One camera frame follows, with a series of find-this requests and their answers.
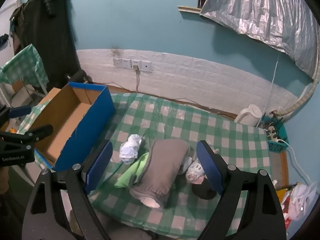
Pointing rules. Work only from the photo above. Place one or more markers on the black hanging jacket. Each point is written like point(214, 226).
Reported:
point(47, 35)

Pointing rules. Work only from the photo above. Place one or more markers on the green glittery cloth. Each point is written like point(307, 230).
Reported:
point(132, 175)

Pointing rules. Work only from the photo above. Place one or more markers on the green checked cloth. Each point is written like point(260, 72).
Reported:
point(22, 65)

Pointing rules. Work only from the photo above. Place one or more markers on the blue plastic basket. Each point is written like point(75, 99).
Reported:
point(278, 147)

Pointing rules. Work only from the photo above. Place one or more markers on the white wall socket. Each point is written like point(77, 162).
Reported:
point(146, 65)
point(136, 63)
point(126, 63)
point(117, 62)

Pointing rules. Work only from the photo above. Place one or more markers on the white sock bundle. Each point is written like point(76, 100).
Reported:
point(130, 147)

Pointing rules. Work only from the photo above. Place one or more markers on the patterned sock bundle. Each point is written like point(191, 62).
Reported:
point(195, 171)

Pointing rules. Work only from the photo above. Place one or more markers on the white plastic bag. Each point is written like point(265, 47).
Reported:
point(301, 198)

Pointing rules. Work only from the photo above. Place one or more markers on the black round object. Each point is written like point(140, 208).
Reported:
point(78, 76)

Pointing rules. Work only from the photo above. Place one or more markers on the grey towel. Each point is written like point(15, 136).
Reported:
point(160, 165)

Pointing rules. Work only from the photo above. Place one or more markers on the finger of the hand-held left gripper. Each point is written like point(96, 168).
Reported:
point(35, 132)
point(21, 111)

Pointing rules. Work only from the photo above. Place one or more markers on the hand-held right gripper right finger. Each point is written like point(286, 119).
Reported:
point(208, 170)

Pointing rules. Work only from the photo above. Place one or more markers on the silver foil sheet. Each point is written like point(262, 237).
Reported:
point(262, 10)

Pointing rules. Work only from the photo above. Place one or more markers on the white power strip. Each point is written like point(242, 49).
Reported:
point(273, 134)

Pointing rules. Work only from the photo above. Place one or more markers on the white electric kettle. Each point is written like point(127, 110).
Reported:
point(250, 115)

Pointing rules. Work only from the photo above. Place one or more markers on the green checked plastic tablecloth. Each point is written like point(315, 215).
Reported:
point(175, 120)

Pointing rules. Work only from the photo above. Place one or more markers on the black cloth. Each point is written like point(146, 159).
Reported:
point(203, 192)

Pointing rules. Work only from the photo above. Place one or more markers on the wooden window sill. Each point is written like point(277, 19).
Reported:
point(188, 9)

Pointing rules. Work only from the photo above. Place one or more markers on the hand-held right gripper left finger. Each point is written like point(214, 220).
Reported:
point(100, 166)

